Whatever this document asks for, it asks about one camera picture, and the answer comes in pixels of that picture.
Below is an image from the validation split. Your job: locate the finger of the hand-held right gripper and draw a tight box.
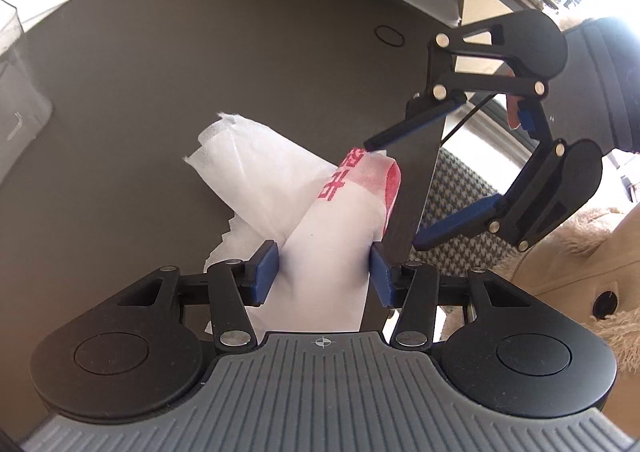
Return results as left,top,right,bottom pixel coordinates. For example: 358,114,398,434
412,139,568,253
364,15,548,153

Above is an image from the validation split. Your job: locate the houndstooth fabric chair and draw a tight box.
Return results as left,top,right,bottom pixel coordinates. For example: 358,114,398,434
412,147,516,278

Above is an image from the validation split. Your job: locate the person's right hand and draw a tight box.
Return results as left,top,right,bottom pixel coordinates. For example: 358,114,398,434
504,95,522,130

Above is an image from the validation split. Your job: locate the white printed shopping bag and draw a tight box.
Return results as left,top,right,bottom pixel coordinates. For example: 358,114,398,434
182,111,403,333

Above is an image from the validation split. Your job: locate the clear plastic lidded box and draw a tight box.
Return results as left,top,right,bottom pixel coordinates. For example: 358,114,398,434
0,0,53,188

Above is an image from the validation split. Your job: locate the plush teddy bear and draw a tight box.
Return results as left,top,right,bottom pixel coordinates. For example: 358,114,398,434
500,205,640,383

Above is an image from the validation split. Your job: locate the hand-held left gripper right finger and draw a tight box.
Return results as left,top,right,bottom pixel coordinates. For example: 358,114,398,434
370,243,531,350

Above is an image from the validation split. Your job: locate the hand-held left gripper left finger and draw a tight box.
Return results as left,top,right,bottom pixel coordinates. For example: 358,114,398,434
117,241,278,352

